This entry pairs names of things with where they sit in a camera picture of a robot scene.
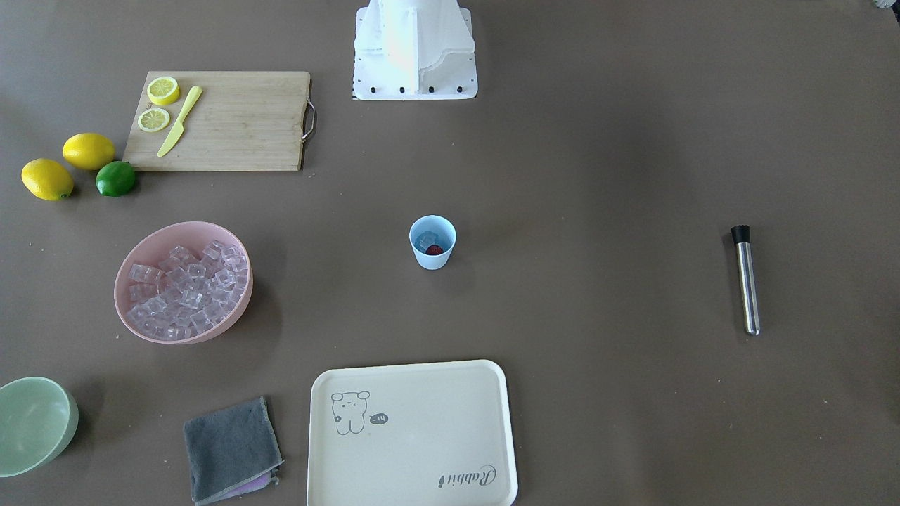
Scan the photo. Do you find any lemon half slice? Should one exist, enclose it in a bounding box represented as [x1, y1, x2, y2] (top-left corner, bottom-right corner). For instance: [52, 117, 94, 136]
[137, 107, 171, 134]
[146, 76, 181, 106]

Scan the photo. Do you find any green lime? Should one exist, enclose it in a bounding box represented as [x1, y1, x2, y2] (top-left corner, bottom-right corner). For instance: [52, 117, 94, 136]
[94, 161, 137, 197]

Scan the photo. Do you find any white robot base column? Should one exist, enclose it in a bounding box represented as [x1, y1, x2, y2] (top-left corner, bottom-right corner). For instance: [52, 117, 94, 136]
[352, 1, 478, 100]

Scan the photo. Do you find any light blue plastic cup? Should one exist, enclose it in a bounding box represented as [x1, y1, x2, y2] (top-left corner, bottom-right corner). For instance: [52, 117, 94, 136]
[409, 215, 457, 271]

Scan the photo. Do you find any pile of clear ice cubes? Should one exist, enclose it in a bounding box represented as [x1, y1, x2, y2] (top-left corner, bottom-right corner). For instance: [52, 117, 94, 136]
[124, 240, 250, 342]

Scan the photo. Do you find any steel muddler black tip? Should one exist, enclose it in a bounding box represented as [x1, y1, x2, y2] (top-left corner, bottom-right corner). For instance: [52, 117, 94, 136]
[731, 224, 761, 336]

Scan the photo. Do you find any clear ice cube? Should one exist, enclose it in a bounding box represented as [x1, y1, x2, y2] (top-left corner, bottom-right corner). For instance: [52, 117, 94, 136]
[416, 231, 439, 254]

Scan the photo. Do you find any mint green bowl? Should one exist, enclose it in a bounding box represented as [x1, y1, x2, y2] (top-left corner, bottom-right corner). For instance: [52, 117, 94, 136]
[1, 377, 79, 478]

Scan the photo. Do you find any cream rabbit tray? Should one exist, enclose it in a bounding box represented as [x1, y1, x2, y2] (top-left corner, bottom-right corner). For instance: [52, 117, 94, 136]
[306, 359, 520, 505]

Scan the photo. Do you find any pink bowl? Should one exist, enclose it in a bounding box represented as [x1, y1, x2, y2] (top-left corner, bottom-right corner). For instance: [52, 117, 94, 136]
[115, 221, 253, 344]

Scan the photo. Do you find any yellow lemon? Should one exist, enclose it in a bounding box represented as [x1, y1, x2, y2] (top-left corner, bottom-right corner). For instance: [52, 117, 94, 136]
[20, 158, 75, 201]
[62, 132, 116, 171]

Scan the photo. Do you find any yellow plastic knife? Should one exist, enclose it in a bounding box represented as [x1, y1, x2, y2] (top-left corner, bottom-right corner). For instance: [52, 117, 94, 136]
[155, 86, 203, 157]

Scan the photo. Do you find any wooden cutting board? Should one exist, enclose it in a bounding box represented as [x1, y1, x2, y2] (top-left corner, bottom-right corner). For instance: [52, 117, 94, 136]
[122, 70, 314, 172]

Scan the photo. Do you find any grey folded cloth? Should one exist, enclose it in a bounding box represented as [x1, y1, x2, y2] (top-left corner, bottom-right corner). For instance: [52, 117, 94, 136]
[183, 396, 284, 505]

